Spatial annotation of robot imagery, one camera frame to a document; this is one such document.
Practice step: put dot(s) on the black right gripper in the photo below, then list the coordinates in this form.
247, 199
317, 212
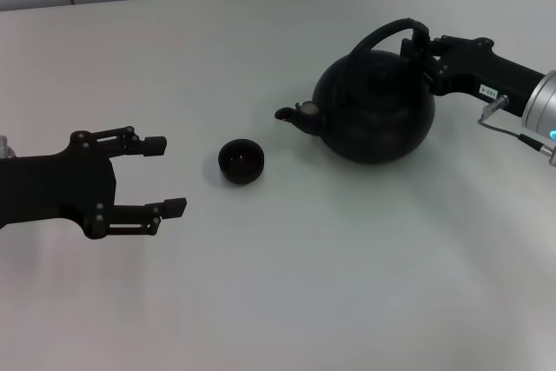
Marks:
478, 67

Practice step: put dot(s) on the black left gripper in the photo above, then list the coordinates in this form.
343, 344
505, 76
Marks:
52, 188

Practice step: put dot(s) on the black round teapot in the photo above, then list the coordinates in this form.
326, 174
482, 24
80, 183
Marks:
373, 114

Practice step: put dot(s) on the small black teacup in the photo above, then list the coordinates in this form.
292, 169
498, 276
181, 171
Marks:
241, 162

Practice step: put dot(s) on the left gripper metal plug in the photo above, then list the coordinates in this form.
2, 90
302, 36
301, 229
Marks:
5, 149

